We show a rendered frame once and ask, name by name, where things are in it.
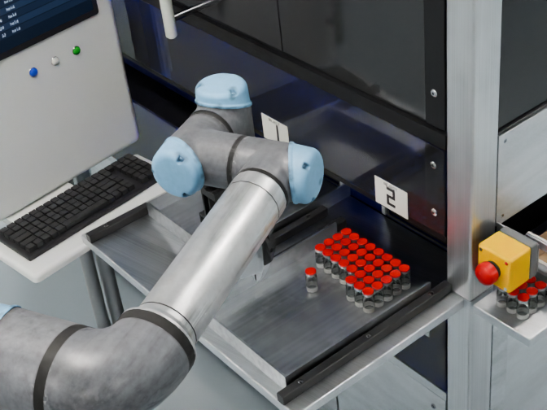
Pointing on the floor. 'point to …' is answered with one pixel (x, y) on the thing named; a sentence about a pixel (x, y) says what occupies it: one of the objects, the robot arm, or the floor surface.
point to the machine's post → (470, 188)
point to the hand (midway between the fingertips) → (260, 271)
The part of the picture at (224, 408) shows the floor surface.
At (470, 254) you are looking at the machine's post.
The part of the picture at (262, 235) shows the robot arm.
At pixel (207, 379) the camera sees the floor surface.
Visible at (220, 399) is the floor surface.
